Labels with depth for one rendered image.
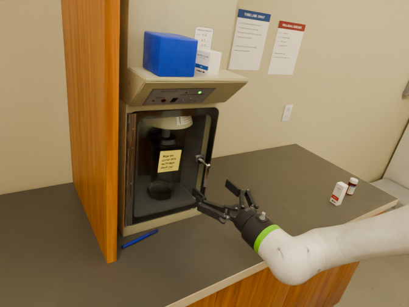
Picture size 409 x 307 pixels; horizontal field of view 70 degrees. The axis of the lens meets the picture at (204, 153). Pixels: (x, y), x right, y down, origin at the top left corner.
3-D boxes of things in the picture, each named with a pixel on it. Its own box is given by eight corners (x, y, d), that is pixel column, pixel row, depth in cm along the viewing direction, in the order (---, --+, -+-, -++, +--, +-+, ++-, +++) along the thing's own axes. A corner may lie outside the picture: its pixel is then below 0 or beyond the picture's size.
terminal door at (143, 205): (125, 225, 97) (129, 111, 80) (202, 204, 113) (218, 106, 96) (126, 227, 96) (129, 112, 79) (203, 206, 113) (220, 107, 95)
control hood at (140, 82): (125, 104, 78) (126, 66, 74) (221, 100, 96) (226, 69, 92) (141, 119, 70) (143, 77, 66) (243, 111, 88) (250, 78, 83)
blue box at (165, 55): (142, 67, 76) (143, 30, 72) (176, 68, 81) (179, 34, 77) (158, 77, 68) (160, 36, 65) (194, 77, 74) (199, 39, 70)
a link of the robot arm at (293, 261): (302, 266, 63) (285, 302, 67) (334, 251, 70) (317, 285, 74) (258, 226, 73) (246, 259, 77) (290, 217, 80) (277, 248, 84)
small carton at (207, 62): (193, 71, 81) (196, 49, 78) (204, 70, 84) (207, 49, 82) (207, 75, 78) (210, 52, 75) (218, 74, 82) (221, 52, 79)
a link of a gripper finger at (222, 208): (236, 217, 87) (235, 220, 86) (201, 207, 89) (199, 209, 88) (238, 207, 86) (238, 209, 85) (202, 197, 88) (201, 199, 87)
